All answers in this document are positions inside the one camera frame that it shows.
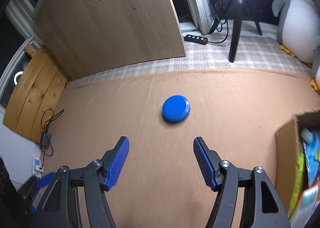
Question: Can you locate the white tissue pack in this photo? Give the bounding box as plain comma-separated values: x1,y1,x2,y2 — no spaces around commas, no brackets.
290,185,319,228

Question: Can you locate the pine plank headboard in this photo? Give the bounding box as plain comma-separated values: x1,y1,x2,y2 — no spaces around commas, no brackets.
3,45,68,143

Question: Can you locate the light wooden board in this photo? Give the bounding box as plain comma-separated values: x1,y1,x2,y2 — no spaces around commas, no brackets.
34,0,185,79

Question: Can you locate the black tripod stand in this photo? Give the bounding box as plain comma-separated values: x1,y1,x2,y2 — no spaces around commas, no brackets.
208,0,263,63

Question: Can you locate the green toothpaste tube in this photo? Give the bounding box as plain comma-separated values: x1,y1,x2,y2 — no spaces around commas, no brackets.
287,153,305,219

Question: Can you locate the black power strip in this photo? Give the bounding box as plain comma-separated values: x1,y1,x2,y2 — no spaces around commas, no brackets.
183,34,208,45

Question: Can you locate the white wall socket adapter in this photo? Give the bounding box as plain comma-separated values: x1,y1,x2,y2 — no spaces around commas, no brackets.
33,157,43,179

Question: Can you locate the black charger with cable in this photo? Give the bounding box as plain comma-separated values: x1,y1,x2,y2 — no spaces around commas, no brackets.
36,109,65,157

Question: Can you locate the blue round lid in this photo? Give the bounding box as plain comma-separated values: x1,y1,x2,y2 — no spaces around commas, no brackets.
162,95,191,123

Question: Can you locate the blue snack packet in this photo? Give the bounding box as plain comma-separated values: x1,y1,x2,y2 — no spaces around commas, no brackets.
300,128,319,187

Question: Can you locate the brown cardboard box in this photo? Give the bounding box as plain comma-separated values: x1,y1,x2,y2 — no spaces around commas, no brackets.
275,110,319,227

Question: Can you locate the small grey penguin plush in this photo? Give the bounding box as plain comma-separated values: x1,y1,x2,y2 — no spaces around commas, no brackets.
310,63,320,94

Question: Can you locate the large grey penguin plush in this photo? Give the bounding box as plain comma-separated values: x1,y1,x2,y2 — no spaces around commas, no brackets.
272,0,319,64

